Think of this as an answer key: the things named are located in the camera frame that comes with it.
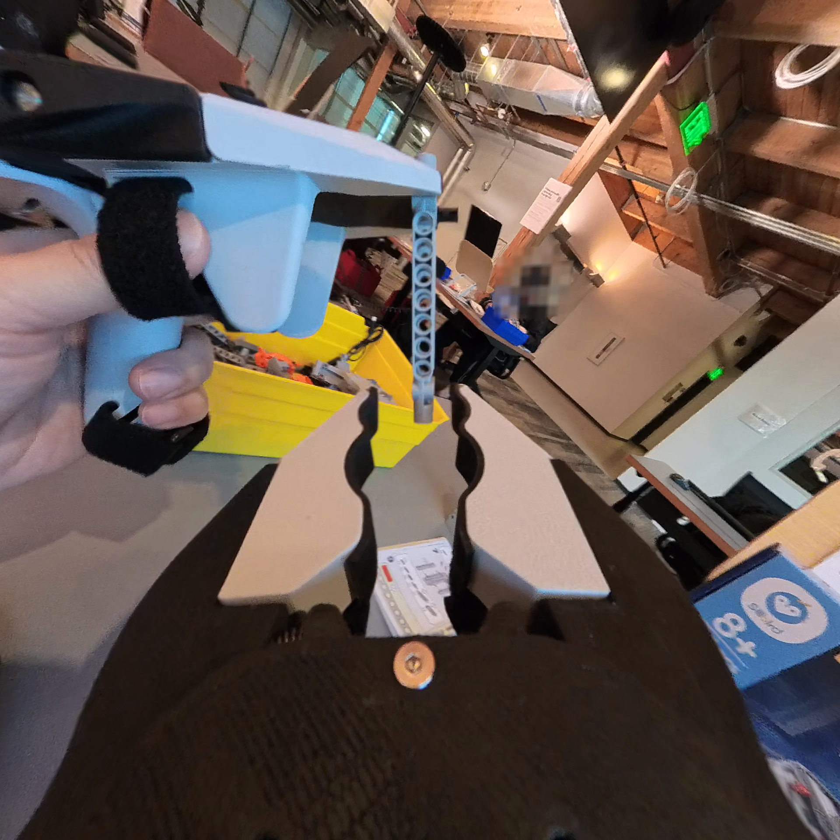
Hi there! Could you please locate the grey desk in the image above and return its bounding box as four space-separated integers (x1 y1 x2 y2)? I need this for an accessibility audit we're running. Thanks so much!
0 377 647 840

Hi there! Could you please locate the grey perforated building beam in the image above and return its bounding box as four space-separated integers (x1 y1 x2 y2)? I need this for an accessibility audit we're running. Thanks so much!
412 196 438 423

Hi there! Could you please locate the black floor lamp stand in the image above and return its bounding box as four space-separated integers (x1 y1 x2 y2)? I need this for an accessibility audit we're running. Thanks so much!
392 16 468 144

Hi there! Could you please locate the red bag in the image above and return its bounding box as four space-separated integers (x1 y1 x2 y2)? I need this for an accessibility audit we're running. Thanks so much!
335 249 383 298

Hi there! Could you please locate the large blue bin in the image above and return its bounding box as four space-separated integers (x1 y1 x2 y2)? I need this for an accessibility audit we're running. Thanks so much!
481 307 530 347

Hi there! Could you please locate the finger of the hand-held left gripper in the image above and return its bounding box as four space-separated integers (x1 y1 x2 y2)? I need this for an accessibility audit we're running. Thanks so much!
105 92 442 337

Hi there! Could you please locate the person's left hand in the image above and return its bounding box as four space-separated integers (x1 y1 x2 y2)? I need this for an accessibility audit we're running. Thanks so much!
0 211 215 493

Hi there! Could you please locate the white instruction manual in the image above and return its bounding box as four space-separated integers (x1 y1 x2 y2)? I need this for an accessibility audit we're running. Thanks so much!
375 538 455 636

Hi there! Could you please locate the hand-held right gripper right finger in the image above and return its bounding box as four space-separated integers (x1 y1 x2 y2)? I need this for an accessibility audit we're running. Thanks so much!
448 385 611 634

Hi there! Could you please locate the blue robot kit box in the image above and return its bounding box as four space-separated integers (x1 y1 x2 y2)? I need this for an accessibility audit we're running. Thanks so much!
689 545 840 840

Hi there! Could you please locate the heap of building pieces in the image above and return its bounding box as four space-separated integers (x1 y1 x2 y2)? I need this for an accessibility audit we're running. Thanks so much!
197 320 395 403

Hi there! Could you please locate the yellow plastic bin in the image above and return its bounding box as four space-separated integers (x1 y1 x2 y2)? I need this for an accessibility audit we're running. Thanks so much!
193 302 450 468

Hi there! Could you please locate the black flat panel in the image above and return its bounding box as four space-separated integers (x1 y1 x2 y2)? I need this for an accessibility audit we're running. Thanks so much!
462 205 504 260

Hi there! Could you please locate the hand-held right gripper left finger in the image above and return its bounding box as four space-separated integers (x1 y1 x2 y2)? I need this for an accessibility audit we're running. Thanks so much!
218 387 380 634

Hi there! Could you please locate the black cable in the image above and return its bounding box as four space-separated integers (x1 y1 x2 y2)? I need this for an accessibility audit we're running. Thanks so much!
338 325 386 371

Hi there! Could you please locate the white paper sign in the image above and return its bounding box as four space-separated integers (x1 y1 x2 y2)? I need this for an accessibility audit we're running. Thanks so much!
521 177 573 235

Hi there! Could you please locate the green exit sign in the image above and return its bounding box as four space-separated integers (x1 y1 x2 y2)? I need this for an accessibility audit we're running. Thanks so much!
679 101 714 156

